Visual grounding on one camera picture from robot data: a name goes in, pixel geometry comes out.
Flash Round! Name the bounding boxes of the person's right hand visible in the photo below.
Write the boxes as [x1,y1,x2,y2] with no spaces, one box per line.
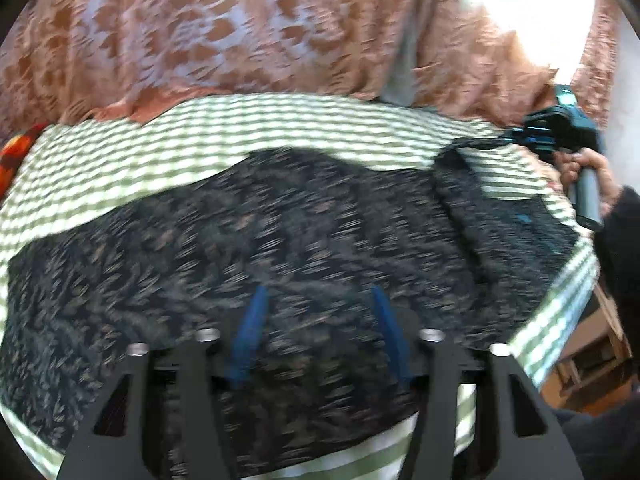
[556,148,626,217]

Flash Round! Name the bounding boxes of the person's dark clothing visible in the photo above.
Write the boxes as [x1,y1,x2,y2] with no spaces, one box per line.
[552,407,640,480]

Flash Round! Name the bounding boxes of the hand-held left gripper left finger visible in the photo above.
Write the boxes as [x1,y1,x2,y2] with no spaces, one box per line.
[57,287,271,480]

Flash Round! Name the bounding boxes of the green checked bedsheet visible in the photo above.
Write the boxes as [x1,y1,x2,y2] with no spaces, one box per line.
[0,92,601,480]

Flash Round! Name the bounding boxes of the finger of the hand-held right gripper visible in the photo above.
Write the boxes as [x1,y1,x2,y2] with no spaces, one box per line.
[439,129,527,157]

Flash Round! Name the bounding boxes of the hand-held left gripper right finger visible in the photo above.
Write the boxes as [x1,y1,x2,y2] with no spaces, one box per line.
[371,285,584,480]

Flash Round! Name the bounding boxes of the grey curtain strip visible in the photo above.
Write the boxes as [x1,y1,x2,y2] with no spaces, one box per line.
[382,0,441,108]

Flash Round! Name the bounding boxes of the red striped colourful cloth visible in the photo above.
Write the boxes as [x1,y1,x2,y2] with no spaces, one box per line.
[0,124,48,196]

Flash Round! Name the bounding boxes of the wooden furniture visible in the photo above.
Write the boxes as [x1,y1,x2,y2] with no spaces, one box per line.
[539,282,637,417]

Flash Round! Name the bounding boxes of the dark patterned pants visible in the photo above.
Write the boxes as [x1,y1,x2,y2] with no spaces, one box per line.
[0,146,581,478]

